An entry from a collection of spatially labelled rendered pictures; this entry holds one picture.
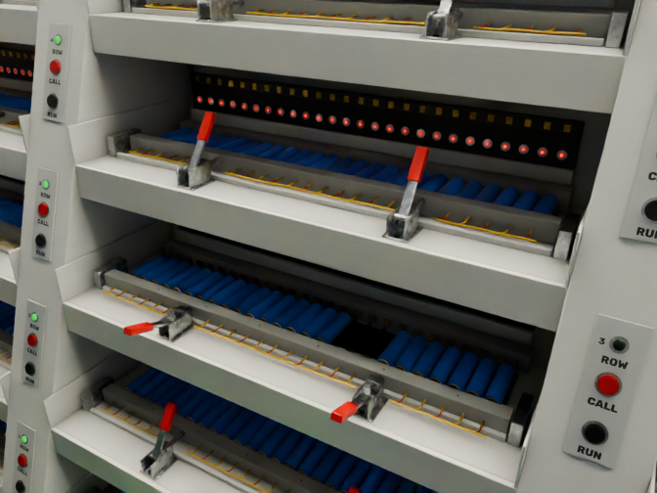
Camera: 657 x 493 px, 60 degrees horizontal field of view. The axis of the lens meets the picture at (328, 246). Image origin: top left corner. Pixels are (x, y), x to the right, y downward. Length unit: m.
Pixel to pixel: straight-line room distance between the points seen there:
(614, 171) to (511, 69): 0.12
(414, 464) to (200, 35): 0.50
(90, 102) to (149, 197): 0.16
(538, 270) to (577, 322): 0.05
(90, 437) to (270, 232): 0.42
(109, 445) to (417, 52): 0.64
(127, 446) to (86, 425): 0.08
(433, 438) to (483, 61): 0.36
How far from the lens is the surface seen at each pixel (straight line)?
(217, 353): 0.70
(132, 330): 0.68
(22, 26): 0.92
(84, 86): 0.81
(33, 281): 0.89
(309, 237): 0.59
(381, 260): 0.56
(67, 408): 0.93
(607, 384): 0.52
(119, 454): 0.86
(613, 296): 0.51
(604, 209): 0.51
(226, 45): 0.66
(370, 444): 0.61
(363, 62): 0.58
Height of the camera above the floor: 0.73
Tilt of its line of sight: 10 degrees down
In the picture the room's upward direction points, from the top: 10 degrees clockwise
